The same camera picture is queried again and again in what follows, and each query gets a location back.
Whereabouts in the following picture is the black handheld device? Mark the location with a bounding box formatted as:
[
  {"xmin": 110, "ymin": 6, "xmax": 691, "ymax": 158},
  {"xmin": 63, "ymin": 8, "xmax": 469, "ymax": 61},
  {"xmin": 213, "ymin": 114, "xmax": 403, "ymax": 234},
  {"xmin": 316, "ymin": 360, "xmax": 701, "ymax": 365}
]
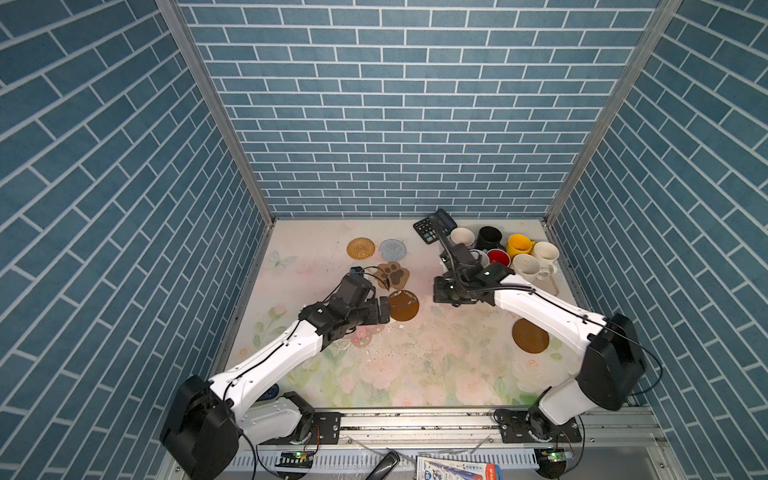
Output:
[{"xmin": 365, "ymin": 450, "xmax": 401, "ymax": 480}]

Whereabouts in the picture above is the blue black stapler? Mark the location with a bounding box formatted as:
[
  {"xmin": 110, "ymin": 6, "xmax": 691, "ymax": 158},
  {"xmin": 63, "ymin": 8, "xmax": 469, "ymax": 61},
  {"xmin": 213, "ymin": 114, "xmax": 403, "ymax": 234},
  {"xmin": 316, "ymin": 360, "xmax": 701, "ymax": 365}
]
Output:
[{"xmin": 259, "ymin": 384, "xmax": 280, "ymax": 401}]

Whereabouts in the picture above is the black desk calculator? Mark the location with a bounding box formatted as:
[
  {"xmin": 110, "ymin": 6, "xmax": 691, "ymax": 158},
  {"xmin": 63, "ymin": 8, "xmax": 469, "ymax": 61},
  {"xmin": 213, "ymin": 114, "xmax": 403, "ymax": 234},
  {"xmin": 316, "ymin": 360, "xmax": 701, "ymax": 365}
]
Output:
[{"xmin": 413, "ymin": 208, "xmax": 450, "ymax": 245}]

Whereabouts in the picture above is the white mug far right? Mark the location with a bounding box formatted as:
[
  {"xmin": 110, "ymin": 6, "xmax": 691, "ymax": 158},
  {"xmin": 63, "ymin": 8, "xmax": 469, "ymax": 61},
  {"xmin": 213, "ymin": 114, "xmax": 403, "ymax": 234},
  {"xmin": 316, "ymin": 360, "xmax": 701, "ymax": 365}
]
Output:
[{"xmin": 532, "ymin": 241, "xmax": 560, "ymax": 276}]

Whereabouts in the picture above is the lilac mug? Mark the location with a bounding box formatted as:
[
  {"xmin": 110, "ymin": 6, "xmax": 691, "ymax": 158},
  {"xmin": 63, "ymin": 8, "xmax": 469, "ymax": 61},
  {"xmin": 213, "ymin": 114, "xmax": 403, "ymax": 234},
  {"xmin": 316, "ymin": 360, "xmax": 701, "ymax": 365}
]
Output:
[{"xmin": 449, "ymin": 227, "xmax": 476, "ymax": 248}]

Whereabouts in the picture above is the pink flower coaster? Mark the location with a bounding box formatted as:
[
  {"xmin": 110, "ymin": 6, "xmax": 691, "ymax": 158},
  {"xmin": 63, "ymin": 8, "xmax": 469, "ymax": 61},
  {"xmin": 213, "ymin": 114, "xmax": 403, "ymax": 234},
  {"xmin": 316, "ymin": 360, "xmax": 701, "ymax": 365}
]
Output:
[{"xmin": 334, "ymin": 325, "xmax": 385, "ymax": 349}]

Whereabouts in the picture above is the blue woven round coaster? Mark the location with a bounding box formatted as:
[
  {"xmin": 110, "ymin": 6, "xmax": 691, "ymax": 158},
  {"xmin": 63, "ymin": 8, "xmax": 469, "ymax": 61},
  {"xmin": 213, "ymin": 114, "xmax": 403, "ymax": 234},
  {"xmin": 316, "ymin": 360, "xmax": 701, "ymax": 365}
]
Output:
[{"xmin": 379, "ymin": 239, "xmax": 407, "ymax": 262}]

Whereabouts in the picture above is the black mug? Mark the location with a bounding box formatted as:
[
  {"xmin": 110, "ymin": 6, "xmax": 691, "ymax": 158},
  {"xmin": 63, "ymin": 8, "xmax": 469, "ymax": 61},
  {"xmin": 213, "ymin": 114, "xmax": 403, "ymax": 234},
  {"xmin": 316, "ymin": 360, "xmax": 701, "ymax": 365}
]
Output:
[{"xmin": 475, "ymin": 226, "xmax": 503, "ymax": 251}]

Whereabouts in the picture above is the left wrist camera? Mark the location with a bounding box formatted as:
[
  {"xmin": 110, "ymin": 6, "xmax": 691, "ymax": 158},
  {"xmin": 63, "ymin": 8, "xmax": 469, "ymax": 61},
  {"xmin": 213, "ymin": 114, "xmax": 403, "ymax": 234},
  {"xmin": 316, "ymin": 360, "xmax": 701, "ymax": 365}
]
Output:
[{"xmin": 335, "ymin": 267, "xmax": 376, "ymax": 308}]

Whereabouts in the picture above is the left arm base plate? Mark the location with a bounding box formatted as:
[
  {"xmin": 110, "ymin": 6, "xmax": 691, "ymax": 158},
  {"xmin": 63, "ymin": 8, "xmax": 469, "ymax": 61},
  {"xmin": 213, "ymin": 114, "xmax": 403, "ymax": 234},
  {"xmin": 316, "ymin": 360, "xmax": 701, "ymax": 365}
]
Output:
[{"xmin": 281, "ymin": 411, "xmax": 342, "ymax": 445}]

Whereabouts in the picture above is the brown paw print coaster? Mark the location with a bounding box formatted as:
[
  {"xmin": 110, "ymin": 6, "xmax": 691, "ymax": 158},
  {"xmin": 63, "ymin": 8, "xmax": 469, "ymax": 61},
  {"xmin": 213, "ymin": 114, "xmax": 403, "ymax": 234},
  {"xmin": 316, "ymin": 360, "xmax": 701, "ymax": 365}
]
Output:
[{"xmin": 373, "ymin": 262, "xmax": 410, "ymax": 291}]

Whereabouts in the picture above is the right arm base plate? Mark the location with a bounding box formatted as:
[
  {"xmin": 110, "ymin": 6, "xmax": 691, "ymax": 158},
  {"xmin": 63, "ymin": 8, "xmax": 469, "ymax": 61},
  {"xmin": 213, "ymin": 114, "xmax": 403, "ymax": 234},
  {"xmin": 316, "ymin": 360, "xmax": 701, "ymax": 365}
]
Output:
[{"xmin": 492, "ymin": 407, "xmax": 583, "ymax": 444}]

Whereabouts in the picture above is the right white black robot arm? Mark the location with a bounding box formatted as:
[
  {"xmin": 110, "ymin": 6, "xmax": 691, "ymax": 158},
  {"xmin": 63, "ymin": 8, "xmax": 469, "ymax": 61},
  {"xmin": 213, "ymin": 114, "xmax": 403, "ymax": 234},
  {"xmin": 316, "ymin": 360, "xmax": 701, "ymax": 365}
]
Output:
[{"xmin": 426, "ymin": 212, "xmax": 647, "ymax": 442}]

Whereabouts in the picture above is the printed paper box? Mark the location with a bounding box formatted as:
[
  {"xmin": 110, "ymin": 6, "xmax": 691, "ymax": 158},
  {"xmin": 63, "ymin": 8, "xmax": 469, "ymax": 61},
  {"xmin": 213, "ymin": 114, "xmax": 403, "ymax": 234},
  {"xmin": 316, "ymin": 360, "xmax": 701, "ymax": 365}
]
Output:
[{"xmin": 416, "ymin": 457, "xmax": 503, "ymax": 480}]

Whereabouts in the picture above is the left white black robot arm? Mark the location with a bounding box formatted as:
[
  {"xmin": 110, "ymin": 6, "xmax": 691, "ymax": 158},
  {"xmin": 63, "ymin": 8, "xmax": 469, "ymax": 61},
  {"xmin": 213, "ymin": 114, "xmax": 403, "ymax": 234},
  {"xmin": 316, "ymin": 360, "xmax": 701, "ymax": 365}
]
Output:
[{"xmin": 159, "ymin": 296, "xmax": 390, "ymax": 479}]

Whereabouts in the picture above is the white mug red inside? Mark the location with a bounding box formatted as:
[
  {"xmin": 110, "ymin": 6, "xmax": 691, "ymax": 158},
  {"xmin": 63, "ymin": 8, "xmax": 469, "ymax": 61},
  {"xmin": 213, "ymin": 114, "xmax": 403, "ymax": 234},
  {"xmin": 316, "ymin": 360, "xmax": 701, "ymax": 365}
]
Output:
[{"xmin": 487, "ymin": 249, "xmax": 512, "ymax": 267}]

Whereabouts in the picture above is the white mug front right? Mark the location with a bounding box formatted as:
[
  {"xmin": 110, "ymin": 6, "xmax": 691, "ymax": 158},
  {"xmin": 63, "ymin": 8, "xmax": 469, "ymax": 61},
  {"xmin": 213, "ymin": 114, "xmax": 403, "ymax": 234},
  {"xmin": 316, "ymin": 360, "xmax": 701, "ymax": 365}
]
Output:
[{"xmin": 512, "ymin": 254, "xmax": 552, "ymax": 283}]

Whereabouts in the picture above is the amber glossy round coaster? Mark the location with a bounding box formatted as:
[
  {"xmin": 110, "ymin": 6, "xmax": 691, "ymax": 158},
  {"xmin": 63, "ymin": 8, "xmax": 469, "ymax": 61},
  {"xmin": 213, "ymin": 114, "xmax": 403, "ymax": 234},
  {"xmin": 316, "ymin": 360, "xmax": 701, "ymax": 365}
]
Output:
[{"xmin": 388, "ymin": 290, "xmax": 420, "ymax": 322}]

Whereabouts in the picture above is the beige rectangular tray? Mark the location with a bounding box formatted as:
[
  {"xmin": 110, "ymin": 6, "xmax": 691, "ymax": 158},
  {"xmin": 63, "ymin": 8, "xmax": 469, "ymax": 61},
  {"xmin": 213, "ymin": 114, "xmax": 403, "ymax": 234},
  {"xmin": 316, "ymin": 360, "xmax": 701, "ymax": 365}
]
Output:
[{"xmin": 442, "ymin": 238, "xmax": 560, "ymax": 299}]

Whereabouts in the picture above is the yellow mug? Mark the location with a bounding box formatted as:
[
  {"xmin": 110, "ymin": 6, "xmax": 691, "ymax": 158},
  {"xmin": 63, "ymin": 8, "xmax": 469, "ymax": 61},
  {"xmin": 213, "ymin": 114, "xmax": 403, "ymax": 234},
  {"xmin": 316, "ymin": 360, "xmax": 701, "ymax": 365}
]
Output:
[{"xmin": 506, "ymin": 234, "xmax": 536, "ymax": 259}]

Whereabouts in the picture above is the tan rattan round coaster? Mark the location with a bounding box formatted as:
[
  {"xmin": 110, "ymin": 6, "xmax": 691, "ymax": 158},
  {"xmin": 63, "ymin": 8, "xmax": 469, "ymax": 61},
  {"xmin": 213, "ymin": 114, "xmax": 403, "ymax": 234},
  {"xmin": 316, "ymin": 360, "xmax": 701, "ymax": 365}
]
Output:
[{"xmin": 346, "ymin": 237, "xmax": 376, "ymax": 260}]

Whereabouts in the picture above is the light blue floral mug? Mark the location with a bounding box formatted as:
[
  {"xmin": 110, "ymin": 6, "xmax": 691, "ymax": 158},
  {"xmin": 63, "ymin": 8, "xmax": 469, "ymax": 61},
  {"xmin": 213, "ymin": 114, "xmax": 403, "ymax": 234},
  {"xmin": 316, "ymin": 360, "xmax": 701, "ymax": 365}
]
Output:
[{"xmin": 470, "ymin": 249, "xmax": 490, "ymax": 268}]

